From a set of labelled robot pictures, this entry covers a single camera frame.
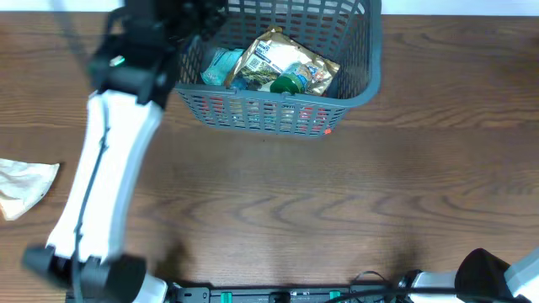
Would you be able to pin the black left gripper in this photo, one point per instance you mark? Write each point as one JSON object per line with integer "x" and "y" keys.
{"x": 213, "y": 28}

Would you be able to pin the teal snack packet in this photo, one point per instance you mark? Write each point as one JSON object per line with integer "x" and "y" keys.
{"x": 222, "y": 62}

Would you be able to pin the gold foil food pouch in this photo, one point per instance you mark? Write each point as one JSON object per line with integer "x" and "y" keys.
{"x": 269, "y": 55}

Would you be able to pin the orange spaghetti packet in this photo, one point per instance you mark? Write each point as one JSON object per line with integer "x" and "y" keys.
{"x": 265, "y": 116}

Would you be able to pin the grey plastic slotted basket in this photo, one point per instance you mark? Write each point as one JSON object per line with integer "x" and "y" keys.
{"x": 348, "y": 33}

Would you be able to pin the green lid jar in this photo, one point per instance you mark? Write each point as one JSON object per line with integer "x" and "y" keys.
{"x": 296, "y": 78}

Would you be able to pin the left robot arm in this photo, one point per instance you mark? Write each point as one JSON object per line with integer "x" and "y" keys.
{"x": 132, "y": 73}

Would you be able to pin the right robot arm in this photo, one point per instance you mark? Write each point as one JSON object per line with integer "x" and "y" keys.
{"x": 481, "y": 277}

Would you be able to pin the crumpled beige paper bag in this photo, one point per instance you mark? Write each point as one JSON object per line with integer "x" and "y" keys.
{"x": 23, "y": 185}

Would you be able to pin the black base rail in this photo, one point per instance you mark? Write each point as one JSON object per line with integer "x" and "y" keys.
{"x": 269, "y": 294}

